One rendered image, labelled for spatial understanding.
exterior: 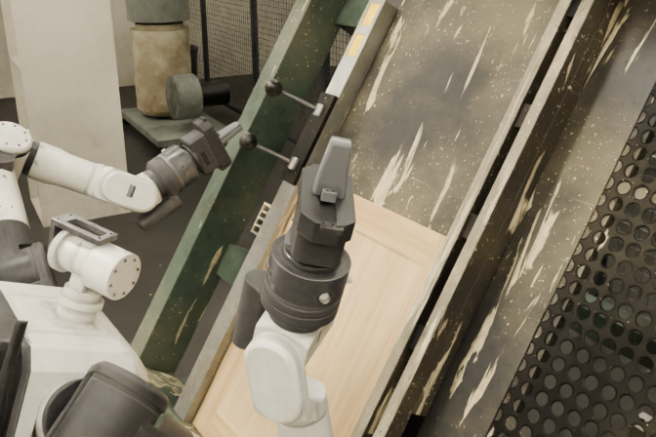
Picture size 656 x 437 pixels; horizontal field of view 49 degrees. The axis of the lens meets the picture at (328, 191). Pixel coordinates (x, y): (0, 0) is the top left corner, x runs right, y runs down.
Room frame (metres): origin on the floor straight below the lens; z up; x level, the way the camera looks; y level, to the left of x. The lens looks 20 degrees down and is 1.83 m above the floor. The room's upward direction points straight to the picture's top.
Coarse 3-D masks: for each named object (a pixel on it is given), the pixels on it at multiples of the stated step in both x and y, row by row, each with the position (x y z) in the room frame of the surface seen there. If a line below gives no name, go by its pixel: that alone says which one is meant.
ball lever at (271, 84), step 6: (270, 84) 1.42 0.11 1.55; (276, 84) 1.42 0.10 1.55; (270, 90) 1.41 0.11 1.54; (276, 90) 1.41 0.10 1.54; (282, 90) 1.43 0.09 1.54; (270, 96) 1.42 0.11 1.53; (276, 96) 1.42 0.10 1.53; (288, 96) 1.43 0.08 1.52; (294, 96) 1.43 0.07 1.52; (300, 102) 1.43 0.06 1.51; (306, 102) 1.43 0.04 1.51; (312, 108) 1.43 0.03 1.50; (318, 108) 1.42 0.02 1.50; (318, 114) 1.42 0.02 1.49
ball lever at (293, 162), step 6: (240, 138) 1.39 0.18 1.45; (246, 138) 1.38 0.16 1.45; (252, 138) 1.38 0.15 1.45; (240, 144) 1.38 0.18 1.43; (246, 144) 1.38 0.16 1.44; (252, 144) 1.38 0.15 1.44; (258, 144) 1.39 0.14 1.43; (246, 150) 1.39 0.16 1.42; (264, 150) 1.39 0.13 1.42; (270, 150) 1.39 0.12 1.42; (276, 156) 1.39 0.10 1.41; (282, 156) 1.39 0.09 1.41; (288, 162) 1.39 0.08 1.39; (294, 162) 1.39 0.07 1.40; (294, 168) 1.38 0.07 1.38
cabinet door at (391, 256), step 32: (288, 224) 1.35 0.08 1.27; (384, 224) 1.17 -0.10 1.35; (416, 224) 1.12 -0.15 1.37; (352, 256) 1.19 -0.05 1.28; (384, 256) 1.14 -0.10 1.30; (416, 256) 1.09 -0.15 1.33; (352, 288) 1.14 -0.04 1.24; (384, 288) 1.09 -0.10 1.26; (416, 288) 1.05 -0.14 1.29; (352, 320) 1.10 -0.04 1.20; (384, 320) 1.05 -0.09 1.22; (320, 352) 1.10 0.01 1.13; (352, 352) 1.06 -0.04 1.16; (384, 352) 1.01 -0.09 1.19; (224, 384) 1.22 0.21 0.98; (352, 384) 1.02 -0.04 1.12; (224, 416) 1.17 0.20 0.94; (256, 416) 1.12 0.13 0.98; (352, 416) 0.98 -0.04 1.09
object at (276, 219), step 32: (384, 0) 1.50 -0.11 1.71; (384, 32) 1.50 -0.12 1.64; (352, 64) 1.46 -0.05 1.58; (352, 96) 1.45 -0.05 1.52; (320, 160) 1.40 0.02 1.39; (288, 192) 1.37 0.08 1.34; (256, 256) 1.33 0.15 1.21; (224, 320) 1.29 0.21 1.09; (224, 352) 1.26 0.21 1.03; (192, 384) 1.25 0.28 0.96; (192, 416) 1.22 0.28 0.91
